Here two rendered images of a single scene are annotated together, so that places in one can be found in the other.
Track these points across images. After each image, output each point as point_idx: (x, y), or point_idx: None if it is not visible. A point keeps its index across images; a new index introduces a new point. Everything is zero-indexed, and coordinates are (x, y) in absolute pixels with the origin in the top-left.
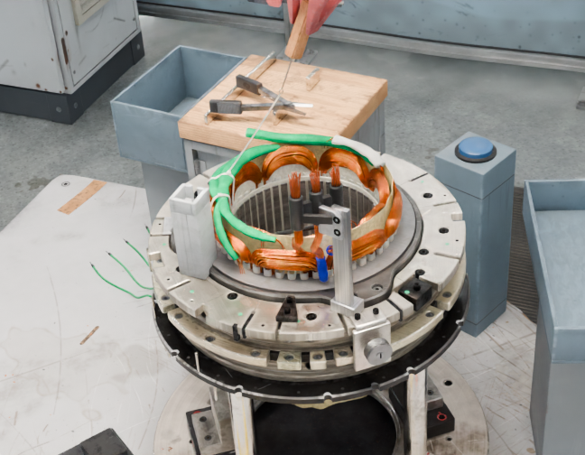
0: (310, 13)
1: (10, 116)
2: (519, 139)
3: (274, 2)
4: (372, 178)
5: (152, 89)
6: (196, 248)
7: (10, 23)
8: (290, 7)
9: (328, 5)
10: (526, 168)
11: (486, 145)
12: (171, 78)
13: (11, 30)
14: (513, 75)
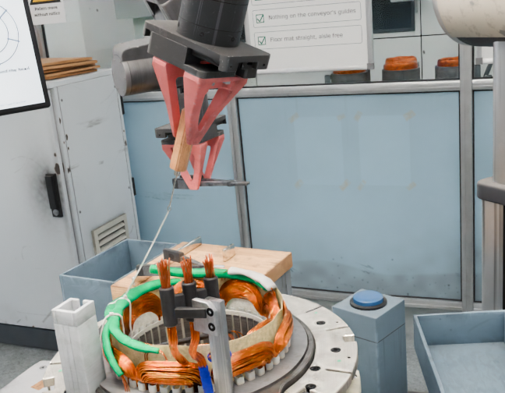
0: (187, 118)
1: (51, 352)
2: (413, 358)
3: (193, 185)
4: (265, 302)
5: (100, 270)
6: (79, 364)
7: (54, 285)
8: (171, 118)
9: (206, 115)
10: (421, 378)
11: (376, 295)
12: (118, 265)
13: (54, 289)
14: (405, 316)
